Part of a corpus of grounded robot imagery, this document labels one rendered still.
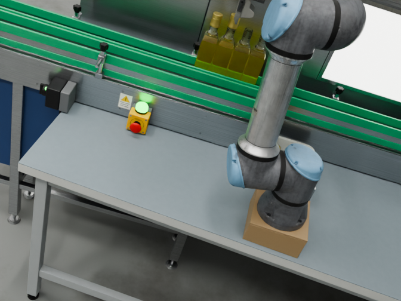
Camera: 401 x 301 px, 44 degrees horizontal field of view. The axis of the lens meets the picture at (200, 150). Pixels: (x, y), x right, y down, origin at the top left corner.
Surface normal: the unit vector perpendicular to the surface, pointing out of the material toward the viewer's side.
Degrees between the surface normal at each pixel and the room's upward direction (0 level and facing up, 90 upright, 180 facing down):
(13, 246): 0
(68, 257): 0
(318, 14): 48
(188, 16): 90
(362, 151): 90
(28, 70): 90
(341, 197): 0
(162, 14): 90
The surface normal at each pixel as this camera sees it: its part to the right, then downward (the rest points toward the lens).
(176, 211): 0.26, -0.75
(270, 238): -0.22, 0.58
